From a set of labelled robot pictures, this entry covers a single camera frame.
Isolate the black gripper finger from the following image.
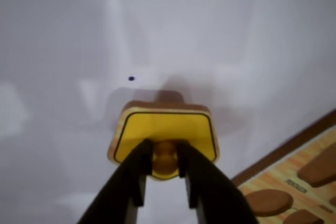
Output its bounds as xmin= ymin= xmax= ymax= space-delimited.
xmin=177 ymin=142 xmax=259 ymax=224
xmin=77 ymin=139 xmax=153 ymax=224

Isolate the yellow pentagon puzzle piece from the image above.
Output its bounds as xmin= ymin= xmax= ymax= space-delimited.
xmin=107 ymin=100 xmax=220 ymax=182

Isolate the wooden shape puzzle board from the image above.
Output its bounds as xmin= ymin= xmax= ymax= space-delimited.
xmin=232 ymin=108 xmax=336 ymax=224

